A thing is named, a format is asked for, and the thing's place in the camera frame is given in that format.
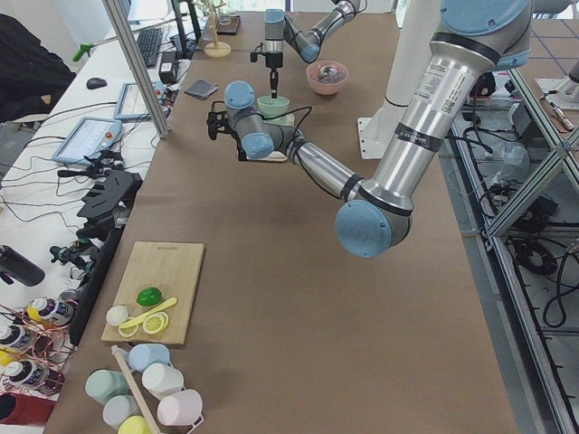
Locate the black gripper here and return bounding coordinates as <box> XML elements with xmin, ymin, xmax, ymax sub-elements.
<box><xmin>263</xmin><ymin>40</ymin><xmax>283</xmax><ymax>99</ymax></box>
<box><xmin>236</xmin><ymin>137</ymin><xmax>248</xmax><ymax>162</ymax></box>

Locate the green bowl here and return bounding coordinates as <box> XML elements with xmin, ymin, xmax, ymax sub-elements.
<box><xmin>257</xmin><ymin>95</ymin><xmax>290</xmax><ymax>118</ymax></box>

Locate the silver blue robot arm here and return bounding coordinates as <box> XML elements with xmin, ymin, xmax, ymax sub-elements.
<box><xmin>250</xmin><ymin>0</ymin><xmax>364</xmax><ymax>99</ymax></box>
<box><xmin>224</xmin><ymin>1</ymin><xmax>533</xmax><ymax>258</ymax></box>

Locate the pink bowl with ice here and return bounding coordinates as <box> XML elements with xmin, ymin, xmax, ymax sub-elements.
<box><xmin>306</xmin><ymin>61</ymin><xmax>348</xmax><ymax>96</ymax></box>

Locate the metal scoop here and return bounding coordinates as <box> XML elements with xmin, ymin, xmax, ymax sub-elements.
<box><xmin>318</xmin><ymin>64</ymin><xmax>339</xmax><ymax>81</ymax></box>

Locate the grey folded cloth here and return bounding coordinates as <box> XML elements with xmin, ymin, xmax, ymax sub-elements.
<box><xmin>185</xmin><ymin>79</ymin><xmax>219</xmax><ymax>100</ymax></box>

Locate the wooden mug tree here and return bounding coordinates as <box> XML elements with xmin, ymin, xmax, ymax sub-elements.
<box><xmin>200</xmin><ymin>0</ymin><xmax>232</xmax><ymax>59</ymax></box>

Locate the bamboo cutting board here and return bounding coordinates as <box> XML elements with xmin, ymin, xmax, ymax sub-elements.
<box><xmin>101</xmin><ymin>241</ymin><xmax>204</xmax><ymax>345</ymax></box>

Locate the black keyboard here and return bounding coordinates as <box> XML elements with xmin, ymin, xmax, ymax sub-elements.
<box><xmin>137</xmin><ymin>28</ymin><xmax>163</xmax><ymax>69</ymax></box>

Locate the upper teach pendant tablet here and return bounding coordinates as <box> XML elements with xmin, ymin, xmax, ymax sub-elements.
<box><xmin>52</xmin><ymin>117</ymin><xmax>122</xmax><ymax>165</ymax></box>

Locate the black computer mouse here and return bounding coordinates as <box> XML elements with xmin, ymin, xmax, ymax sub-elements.
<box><xmin>86</xmin><ymin>77</ymin><xmax>108</xmax><ymax>90</ymax></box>

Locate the green lime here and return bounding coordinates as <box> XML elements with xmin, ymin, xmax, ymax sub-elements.
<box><xmin>137</xmin><ymin>287</ymin><xmax>163</xmax><ymax>307</ymax></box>

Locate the yellow lemon slice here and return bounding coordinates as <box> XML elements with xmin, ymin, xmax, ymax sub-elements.
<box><xmin>142</xmin><ymin>311</ymin><xmax>169</xmax><ymax>335</ymax></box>

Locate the yellow plastic knife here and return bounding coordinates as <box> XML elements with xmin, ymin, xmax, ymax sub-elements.
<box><xmin>119</xmin><ymin>297</ymin><xmax>178</xmax><ymax>329</ymax></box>

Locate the white garlic bulb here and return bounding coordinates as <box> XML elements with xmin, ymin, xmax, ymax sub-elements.
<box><xmin>106</xmin><ymin>305</ymin><xmax>129</xmax><ymax>327</ymax></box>

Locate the blue plastic cup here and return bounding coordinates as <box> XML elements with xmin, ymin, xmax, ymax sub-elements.
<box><xmin>128</xmin><ymin>343</ymin><xmax>170</xmax><ymax>372</ymax></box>

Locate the white plastic cup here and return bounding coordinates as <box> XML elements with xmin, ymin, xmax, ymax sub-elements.
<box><xmin>141</xmin><ymin>363</ymin><xmax>185</xmax><ymax>400</ymax></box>

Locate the black water bottle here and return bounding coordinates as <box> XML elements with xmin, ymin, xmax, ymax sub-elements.
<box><xmin>1</xmin><ymin>245</ymin><xmax>45</xmax><ymax>287</ymax></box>

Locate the pink plastic cup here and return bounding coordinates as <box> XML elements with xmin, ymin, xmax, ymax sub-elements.
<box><xmin>157</xmin><ymin>389</ymin><xmax>204</xmax><ymax>427</ymax></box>

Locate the green plastic cup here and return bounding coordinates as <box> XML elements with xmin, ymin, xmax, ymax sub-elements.
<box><xmin>85</xmin><ymin>369</ymin><xmax>129</xmax><ymax>405</ymax></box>

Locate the grey plastic cup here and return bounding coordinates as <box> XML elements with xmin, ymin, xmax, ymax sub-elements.
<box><xmin>102</xmin><ymin>395</ymin><xmax>140</xmax><ymax>429</ymax></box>

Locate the yellow plastic cup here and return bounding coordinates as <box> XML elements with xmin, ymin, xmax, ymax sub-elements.
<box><xmin>118</xmin><ymin>415</ymin><xmax>151</xmax><ymax>434</ymax></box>

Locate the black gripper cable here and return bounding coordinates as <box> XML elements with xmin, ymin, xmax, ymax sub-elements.
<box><xmin>261</xmin><ymin>105</ymin><xmax>314</xmax><ymax>137</ymax></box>

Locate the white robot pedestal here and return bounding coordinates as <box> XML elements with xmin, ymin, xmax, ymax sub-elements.
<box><xmin>357</xmin><ymin>0</ymin><xmax>441</xmax><ymax>159</ymax></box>

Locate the aluminium frame post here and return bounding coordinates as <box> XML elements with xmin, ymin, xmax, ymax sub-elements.
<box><xmin>102</xmin><ymin>0</ymin><xmax>169</xmax><ymax>139</ymax></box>

